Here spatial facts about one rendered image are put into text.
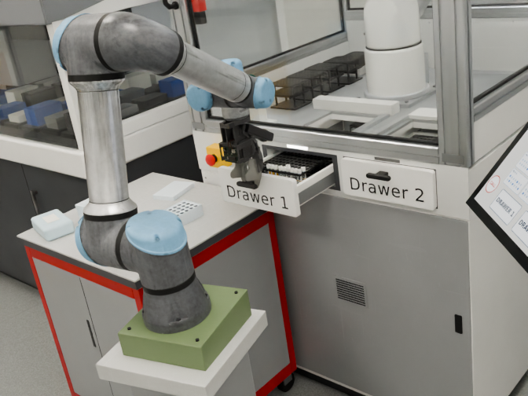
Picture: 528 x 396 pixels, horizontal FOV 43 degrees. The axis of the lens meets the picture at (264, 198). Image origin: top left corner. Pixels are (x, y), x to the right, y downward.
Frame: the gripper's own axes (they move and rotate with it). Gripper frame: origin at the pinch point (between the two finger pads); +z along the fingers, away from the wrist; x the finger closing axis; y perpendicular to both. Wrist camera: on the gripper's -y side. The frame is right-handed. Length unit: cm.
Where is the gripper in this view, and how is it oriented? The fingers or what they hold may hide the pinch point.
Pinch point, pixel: (252, 181)
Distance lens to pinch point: 191.3
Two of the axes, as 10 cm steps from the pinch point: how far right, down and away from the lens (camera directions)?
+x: 7.4, 1.6, -6.5
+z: 1.4, 9.1, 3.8
